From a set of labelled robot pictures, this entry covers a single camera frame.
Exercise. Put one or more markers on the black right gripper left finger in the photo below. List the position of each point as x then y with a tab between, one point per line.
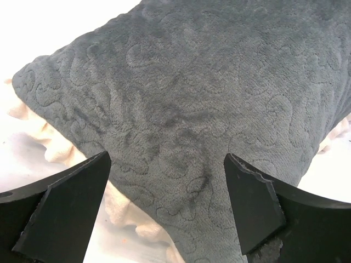
51	220

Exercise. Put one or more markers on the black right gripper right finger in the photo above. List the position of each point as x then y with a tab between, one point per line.
277	222

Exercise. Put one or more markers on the grey and cream pillowcase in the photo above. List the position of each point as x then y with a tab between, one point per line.
171	87

